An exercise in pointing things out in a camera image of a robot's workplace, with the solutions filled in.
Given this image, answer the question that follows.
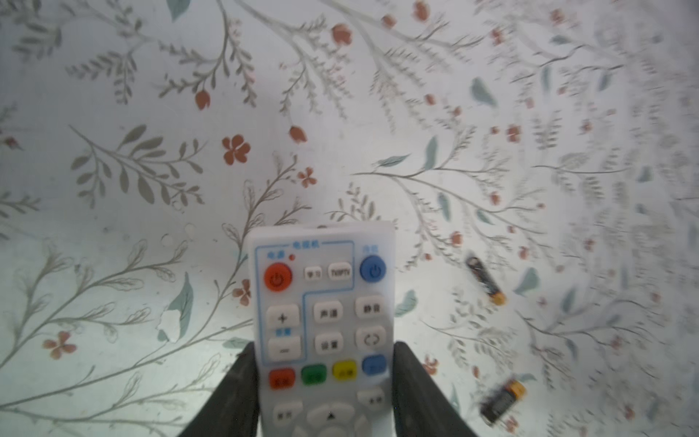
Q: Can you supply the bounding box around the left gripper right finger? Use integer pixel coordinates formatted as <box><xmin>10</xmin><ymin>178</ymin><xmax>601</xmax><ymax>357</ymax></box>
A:
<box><xmin>391</xmin><ymin>342</ymin><xmax>477</xmax><ymax>437</ymax></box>

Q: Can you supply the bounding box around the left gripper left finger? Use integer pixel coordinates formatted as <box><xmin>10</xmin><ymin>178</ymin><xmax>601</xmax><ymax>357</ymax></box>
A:
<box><xmin>179</xmin><ymin>342</ymin><xmax>260</xmax><ymax>437</ymax></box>

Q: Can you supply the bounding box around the white remote control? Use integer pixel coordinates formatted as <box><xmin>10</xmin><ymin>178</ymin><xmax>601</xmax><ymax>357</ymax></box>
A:
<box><xmin>247</xmin><ymin>221</ymin><xmax>396</xmax><ymax>436</ymax></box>

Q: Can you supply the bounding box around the near black gold battery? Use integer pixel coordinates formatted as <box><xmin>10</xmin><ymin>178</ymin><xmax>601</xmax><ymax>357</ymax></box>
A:
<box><xmin>480</xmin><ymin>380</ymin><xmax>527</xmax><ymax>426</ymax></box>

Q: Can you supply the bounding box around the black gold battery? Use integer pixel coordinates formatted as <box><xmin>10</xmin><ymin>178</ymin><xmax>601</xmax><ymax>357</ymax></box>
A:
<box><xmin>465</xmin><ymin>256</ymin><xmax>507</xmax><ymax>306</ymax></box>
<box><xmin>480</xmin><ymin>380</ymin><xmax>527</xmax><ymax>426</ymax></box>

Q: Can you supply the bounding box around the far black gold battery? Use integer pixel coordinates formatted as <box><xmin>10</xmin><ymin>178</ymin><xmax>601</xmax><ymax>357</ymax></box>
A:
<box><xmin>465</xmin><ymin>256</ymin><xmax>507</xmax><ymax>306</ymax></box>

